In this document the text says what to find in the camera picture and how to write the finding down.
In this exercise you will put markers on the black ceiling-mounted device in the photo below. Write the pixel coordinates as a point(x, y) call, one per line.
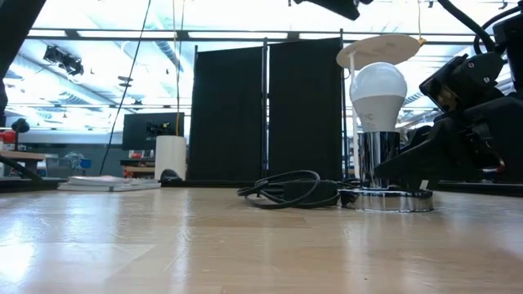
point(65, 61)

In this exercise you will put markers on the yellow hanging hook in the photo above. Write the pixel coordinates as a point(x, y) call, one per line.
point(421, 40)

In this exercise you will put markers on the white cylinder container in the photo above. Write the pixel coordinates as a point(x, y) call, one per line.
point(171, 155)

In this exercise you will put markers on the white light bulb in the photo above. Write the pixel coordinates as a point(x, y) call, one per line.
point(378, 90)

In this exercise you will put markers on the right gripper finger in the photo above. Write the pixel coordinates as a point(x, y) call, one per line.
point(421, 163)

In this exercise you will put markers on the chrome table lamp base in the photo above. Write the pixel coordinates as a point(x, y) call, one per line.
point(380, 159)

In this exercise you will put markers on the wooden workbench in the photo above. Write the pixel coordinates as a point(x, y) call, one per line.
point(22, 155)

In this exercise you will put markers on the black folding partition screen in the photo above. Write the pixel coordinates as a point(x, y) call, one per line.
point(229, 114)

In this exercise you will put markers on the black desk lamp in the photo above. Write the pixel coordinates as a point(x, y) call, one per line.
point(20, 125)

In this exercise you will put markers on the black monitor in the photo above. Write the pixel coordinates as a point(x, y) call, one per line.
point(139, 130)

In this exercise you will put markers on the blue bin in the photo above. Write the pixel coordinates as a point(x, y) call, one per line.
point(86, 163)

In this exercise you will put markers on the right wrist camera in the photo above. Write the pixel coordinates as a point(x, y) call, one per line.
point(470, 77)

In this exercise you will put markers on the red object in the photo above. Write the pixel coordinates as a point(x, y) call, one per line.
point(7, 136)

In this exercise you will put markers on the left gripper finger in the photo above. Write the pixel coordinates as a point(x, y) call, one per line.
point(339, 6)

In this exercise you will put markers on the black aluminium table frame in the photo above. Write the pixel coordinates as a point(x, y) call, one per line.
point(24, 184)

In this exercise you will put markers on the long black metal beam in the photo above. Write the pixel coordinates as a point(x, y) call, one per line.
point(72, 34)

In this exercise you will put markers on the white stand with beige disc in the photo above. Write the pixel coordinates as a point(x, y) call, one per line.
point(380, 49)

